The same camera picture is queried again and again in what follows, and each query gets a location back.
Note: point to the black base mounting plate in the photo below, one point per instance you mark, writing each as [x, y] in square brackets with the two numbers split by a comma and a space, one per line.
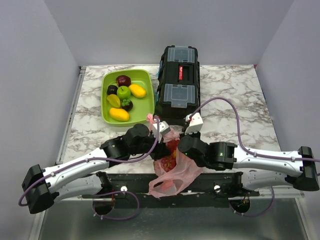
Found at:
[207, 190]

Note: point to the green plastic tray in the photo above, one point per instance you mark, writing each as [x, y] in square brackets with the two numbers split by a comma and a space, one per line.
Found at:
[142, 107]

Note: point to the yellow fake mango lower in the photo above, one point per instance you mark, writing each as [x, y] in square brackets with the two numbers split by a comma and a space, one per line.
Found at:
[119, 114]

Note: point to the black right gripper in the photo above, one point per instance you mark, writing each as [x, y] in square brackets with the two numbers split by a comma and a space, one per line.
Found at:
[197, 134]

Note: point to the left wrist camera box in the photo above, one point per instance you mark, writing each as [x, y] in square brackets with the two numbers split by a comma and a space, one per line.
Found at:
[162, 129]

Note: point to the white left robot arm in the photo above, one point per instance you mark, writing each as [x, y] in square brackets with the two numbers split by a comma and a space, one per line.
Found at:
[42, 187]

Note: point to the pink plastic bag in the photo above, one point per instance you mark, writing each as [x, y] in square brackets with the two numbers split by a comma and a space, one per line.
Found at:
[179, 178]

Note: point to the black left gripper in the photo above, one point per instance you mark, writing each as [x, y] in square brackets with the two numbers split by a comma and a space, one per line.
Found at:
[161, 151]

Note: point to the yellow fake mango upper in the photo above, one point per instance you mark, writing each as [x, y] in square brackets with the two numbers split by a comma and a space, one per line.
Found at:
[137, 91]

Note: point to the black plastic toolbox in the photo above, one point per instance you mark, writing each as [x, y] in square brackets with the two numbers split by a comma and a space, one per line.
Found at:
[178, 91]

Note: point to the green fake apple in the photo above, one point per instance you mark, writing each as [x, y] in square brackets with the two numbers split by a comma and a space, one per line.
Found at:
[123, 92]

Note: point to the fake mangosteen green top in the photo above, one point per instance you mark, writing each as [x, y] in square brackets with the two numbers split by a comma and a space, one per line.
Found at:
[127, 104]

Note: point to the dark purple fake plum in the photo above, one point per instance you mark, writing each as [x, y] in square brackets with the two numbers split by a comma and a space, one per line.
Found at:
[112, 90]

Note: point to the dark red fake apple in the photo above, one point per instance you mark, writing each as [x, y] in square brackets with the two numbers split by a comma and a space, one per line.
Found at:
[123, 80]

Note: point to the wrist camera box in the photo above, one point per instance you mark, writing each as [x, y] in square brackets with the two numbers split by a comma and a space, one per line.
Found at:
[162, 129]
[193, 123]

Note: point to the yellow fake starfruit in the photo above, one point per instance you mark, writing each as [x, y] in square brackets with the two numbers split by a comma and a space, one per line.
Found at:
[114, 101]

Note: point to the red fake grape bunch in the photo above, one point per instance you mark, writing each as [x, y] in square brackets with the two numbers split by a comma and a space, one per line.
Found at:
[169, 162]

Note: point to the yellow fake mango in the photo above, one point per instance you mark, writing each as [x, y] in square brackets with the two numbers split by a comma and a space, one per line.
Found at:
[137, 91]
[119, 114]

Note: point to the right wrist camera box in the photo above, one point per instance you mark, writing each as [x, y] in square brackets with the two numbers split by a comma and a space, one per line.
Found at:
[193, 123]

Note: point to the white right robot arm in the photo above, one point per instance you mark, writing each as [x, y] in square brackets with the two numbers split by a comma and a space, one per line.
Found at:
[270, 168]

